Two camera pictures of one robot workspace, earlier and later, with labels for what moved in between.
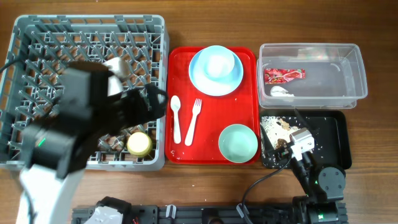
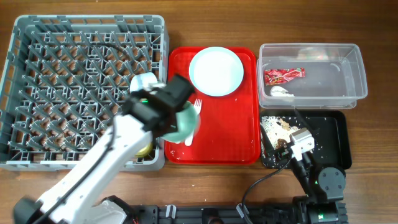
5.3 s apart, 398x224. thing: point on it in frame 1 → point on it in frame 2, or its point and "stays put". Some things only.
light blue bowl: (216, 66) → (143, 81)
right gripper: (281, 152) stays put
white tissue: (280, 91) stays put
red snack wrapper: (274, 76) stays put
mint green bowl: (238, 143) → (188, 122)
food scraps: (278, 130) stays put
